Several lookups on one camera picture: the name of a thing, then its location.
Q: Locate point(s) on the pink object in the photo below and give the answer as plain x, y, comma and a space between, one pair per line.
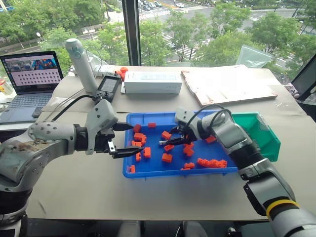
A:
292, 90

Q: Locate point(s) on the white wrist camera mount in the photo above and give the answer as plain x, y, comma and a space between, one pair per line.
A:
184, 115
101, 116

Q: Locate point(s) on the long orange toy brick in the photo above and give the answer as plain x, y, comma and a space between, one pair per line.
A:
212, 163

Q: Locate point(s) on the brown paper table cover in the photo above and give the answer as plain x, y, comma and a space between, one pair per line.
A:
86, 192

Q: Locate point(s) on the black handheld controller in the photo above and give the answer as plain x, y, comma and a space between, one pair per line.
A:
107, 86

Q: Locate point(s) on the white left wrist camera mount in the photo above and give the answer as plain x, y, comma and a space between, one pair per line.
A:
101, 116

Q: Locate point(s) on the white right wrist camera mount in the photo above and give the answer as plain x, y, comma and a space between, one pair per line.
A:
184, 115

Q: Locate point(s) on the white cylindrical bottle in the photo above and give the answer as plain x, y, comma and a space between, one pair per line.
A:
81, 65

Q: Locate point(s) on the green plastic bin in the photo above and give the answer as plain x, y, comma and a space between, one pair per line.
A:
256, 128

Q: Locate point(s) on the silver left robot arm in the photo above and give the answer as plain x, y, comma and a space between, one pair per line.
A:
49, 133

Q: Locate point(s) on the flat brown cardboard sheet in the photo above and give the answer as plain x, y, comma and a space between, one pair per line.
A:
227, 85

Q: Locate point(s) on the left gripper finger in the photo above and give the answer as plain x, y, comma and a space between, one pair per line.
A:
128, 151
123, 127

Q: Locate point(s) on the grey rounded shape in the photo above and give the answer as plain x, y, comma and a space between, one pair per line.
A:
195, 229
128, 229

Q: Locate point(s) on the black window frame post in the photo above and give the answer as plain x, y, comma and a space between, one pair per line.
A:
132, 32

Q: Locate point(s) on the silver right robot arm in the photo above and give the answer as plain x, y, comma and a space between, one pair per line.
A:
234, 133

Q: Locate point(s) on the orange pieces pile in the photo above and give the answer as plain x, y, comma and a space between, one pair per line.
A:
121, 72

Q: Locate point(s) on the clear plastic bag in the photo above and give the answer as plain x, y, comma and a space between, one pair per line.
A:
254, 58

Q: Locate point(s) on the open laptop computer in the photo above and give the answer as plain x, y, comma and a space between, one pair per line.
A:
32, 74

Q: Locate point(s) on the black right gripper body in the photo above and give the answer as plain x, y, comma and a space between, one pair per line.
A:
189, 135

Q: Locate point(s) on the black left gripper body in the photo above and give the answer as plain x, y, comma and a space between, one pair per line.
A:
103, 143

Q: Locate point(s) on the blue plastic bin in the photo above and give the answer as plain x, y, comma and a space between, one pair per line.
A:
153, 170

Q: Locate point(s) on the clear jar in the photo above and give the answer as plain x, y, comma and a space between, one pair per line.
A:
5, 90

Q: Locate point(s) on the white cardboard box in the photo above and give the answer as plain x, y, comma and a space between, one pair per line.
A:
151, 84

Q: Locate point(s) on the black monitor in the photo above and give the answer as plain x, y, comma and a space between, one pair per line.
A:
305, 76

